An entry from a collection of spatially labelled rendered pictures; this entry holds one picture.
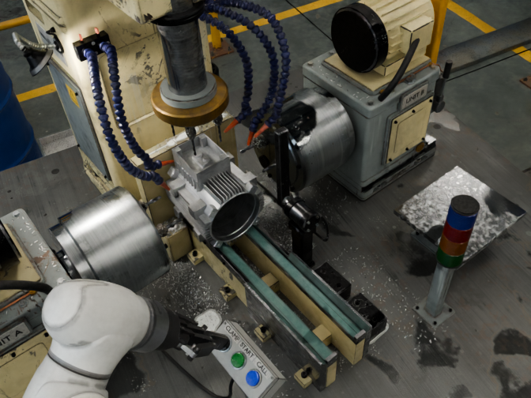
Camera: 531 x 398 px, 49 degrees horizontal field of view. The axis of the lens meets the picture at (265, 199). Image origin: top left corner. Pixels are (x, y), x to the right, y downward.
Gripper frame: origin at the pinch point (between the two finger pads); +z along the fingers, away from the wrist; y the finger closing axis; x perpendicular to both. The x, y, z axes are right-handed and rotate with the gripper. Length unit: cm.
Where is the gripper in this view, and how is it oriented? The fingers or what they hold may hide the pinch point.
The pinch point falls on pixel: (213, 340)
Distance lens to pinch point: 121.1
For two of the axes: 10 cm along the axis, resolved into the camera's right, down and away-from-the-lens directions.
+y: -6.1, -5.6, 5.6
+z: 4.6, 3.2, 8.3
